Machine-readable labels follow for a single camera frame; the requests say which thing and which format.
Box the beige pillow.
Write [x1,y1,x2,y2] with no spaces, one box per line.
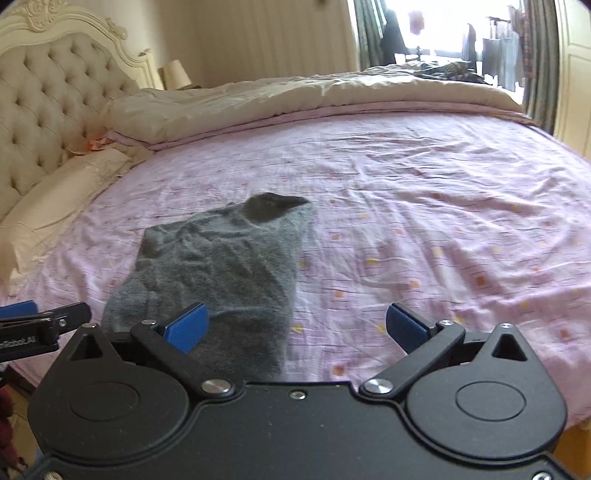
[1,148,134,296]

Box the dark patterned clothes pile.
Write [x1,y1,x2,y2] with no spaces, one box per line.
[413,61,486,84]

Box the grey argyle knit sweater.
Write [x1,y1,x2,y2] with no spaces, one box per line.
[102,193,314,381]

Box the pink patterned bed sheet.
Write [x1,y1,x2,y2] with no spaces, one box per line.
[18,108,590,424]

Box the cream bedside lamp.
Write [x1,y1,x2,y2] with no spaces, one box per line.
[161,59,192,90]

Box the cream wardrobe door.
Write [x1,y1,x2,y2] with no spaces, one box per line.
[554,0,591,160]

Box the hanging clothes rack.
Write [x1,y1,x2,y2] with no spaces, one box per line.
[461,1,526,92]

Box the tufted beige headboard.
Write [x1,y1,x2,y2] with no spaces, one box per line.
[1,1,163,215]

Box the orange small item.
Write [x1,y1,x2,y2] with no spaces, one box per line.
[87,137,109,152]

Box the green curtain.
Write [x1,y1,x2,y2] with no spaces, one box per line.
[353,0,386,70]

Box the beige duvet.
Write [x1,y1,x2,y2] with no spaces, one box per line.
[101,66,522,145]

